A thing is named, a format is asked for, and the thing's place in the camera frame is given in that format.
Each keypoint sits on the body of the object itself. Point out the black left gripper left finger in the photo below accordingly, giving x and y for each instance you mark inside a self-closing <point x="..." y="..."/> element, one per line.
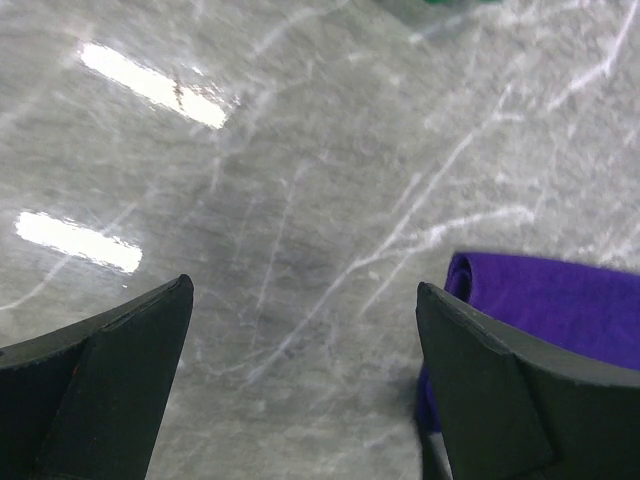
<point x="87" y="401"/>

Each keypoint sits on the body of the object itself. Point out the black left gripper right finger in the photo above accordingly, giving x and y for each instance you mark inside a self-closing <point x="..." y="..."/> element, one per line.
<point x="512" y="406"/>

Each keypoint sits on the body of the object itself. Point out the purple towel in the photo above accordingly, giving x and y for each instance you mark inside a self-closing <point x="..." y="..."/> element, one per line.
<point x="588" y="310"/>

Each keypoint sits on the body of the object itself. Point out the green plastic tray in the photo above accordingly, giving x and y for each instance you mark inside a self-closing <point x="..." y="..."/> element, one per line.
<point x="460" y="3"/>

